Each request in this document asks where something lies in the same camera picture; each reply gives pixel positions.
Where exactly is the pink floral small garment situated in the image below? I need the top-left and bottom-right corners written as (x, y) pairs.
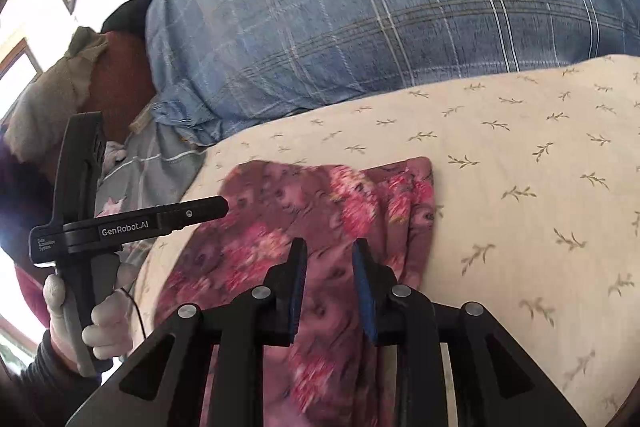
top-left (155, 157), bottom-right (435, 426)

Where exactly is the left gloved hand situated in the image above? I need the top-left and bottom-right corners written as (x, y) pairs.
top-left (41, 263), bottom-right (141, 365)

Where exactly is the grey striped bedsheet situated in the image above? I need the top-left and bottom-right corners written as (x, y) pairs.
top-left (94, 100), bottom-right (208, 268)

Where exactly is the beige crumpled cloth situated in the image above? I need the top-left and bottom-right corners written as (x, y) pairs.
top-left (4, 27), bottom-right (108, 164)

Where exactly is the dark brown wooden headboard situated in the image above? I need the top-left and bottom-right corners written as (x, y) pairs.
top-left (79, 0), bottom-right (156, 143)

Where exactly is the cream leaf-print cushion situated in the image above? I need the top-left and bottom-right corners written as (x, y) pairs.
top-left (134, 55), bottom-right (639, 426)

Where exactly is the blue plaid pillow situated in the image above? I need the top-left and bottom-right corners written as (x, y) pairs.
top-left (145, 0), bottom-right (639, 146)

